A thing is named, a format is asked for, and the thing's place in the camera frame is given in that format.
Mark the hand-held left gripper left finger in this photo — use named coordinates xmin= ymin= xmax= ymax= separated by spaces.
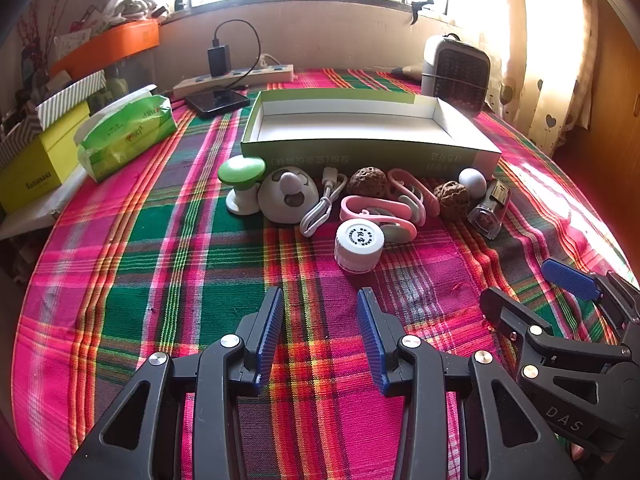
xmin=60 ymin=286 xmax=286 ymax=480

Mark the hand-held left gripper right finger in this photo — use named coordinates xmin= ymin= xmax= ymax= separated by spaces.
xmin=356 ymin=287 xmax=583 ymax=480

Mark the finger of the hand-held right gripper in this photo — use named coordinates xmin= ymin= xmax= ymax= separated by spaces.
xmin=542 ymin=258 xmax=640 ymax=346
xmin=479 ymin=287 xmax=631 ymax=381

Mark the black clear-tipped torch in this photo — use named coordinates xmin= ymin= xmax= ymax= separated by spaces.
xmin=467 ymin=178 xmax=512 ymax=241

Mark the white screw cap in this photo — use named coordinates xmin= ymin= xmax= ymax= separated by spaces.
xmin=334 ymin=220 xmax=386 ymax=275

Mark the brown walnut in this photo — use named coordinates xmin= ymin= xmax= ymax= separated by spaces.
xmin=348 ymin=166 xmax=388 ymax=200
xmin=432 ymin=181 xmax=471 ymax=220

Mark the grey-white egg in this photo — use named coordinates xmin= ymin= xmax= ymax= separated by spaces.
xmin=458 ymin=167 xmax=487 ymax=200

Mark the white round panda toy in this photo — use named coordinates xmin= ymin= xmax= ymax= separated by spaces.
xmin=257 ymin=169 xmax=319 ymax=222

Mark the pink plastic clip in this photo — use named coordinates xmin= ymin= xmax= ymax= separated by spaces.
xmin=387 ymin=168 xmax=427 ymax=226
xmin=340 ymin=195 xmax=417 ymax=243

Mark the white usb cable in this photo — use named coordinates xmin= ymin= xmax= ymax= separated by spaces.
xmin=299 ymin=166 xmax=348 ymax=238

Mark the green mushroom-shaped toy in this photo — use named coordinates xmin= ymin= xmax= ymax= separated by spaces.
xmin=217 ymin=156 xmax=267 ymax=217

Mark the green-edged white cardboard box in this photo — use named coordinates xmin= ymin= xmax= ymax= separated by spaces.
xmin=240 ymin=87 xmax=502 ymax=178

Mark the plaid tablecloth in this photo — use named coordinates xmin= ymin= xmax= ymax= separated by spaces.
xmin=10 ymin=67 xmax=631 ymax=480

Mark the heart-print curtain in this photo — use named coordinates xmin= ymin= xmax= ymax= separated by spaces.
xmin=500 ymin=0 xmax=601 ymax=158

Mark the grey small heater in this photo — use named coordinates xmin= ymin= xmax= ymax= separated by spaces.
xmin=420 ymin=33 xmax=493 ymax=113

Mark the black smartphone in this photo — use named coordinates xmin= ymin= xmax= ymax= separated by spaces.
xmin=185 ymin=87 xmax=251 ymax=120

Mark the green tissue pack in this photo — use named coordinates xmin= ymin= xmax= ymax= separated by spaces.
xmin=74 ymin=87 xmax=178 ymax=183

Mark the grey beige pouch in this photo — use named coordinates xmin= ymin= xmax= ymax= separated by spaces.
xmin=390 ymin=63 xmax=426 ymax=81

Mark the white power strip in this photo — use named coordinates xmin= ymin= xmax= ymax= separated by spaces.
xmin=172 ymin=63 xmax=296 ymax=101

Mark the white flat board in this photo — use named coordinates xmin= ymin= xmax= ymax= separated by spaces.
xmin=0 ymin=167 xmax=91 ymax=241

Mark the black charger adapter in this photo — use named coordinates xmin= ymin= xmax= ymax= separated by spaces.
xmin=207 ymin=46 xmax=232 ymax=77

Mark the yellow-green cardboard box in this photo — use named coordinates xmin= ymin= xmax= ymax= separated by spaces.
xmin=0 ymin=102 xmax=93 ymax=213

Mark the clear storage container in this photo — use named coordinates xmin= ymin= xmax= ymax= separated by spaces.
xmin=90 ymin=52 xmax=157 ymax=111

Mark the black window latch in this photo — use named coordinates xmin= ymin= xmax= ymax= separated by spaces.
xmin=409 ymin=0 xmax=435 ymax=26

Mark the grey striped box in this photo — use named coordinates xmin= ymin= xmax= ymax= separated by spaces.
xmin=0 ymin=70 xmax=107 ymax=168

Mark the orange container lid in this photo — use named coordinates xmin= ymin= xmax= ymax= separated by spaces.
xmin=50 ymin=20 xmax=161 ymax=78

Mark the black charger cable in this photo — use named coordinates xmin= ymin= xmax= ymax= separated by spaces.
xmin=212 ymin=20 xmax=262 ymax=92

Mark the white cord bundle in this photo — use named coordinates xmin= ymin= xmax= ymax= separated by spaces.
xmin=95 ymin=0 xmax=168 ymax=26

